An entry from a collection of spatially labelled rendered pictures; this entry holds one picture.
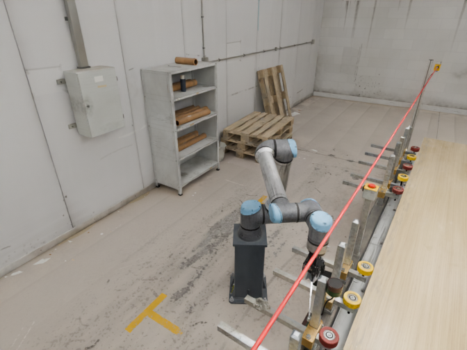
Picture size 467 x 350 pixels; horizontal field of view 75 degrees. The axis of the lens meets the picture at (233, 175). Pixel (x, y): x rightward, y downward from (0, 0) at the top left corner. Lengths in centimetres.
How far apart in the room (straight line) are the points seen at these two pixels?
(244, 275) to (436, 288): 130
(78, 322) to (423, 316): 232
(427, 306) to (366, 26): 787
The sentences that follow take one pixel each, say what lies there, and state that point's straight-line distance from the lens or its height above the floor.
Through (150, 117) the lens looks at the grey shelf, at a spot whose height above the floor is 100.
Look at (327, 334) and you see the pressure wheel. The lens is 150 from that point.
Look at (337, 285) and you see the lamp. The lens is 134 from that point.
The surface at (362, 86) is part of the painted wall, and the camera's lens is 916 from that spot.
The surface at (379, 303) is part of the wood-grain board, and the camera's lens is 169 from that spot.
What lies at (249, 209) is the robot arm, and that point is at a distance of 219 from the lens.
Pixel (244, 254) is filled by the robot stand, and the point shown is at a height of 50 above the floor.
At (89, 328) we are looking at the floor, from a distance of 280.
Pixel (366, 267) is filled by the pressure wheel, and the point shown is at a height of 90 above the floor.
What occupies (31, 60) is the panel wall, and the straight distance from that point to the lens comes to 317.
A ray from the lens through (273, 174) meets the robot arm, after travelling 158.
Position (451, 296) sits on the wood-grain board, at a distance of 189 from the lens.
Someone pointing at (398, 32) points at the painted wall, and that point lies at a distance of 893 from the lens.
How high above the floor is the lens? 210
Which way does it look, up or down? 28 degrees down
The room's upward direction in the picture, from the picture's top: straight up
